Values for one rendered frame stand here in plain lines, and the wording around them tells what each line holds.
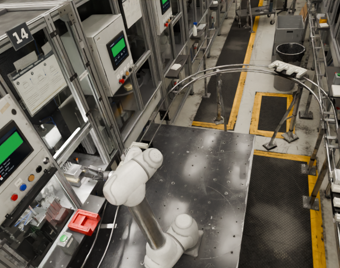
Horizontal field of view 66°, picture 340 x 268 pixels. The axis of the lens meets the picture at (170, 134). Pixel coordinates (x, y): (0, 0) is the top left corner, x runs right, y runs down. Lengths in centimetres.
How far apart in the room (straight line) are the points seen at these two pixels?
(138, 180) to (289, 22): 453
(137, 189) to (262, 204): 184
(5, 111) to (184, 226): 110
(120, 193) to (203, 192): 102
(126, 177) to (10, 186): 57
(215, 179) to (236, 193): 20
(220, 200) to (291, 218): 98
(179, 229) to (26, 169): 89
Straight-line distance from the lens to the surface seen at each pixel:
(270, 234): 269
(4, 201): 146
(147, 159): 120
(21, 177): 149
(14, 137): 139
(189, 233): 164
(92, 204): 192
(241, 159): 229
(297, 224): 280
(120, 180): 117
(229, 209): 199
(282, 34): 475
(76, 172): 200
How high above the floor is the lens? 237
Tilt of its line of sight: 41 degrees down
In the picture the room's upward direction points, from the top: 10 degrees counter-clockwise
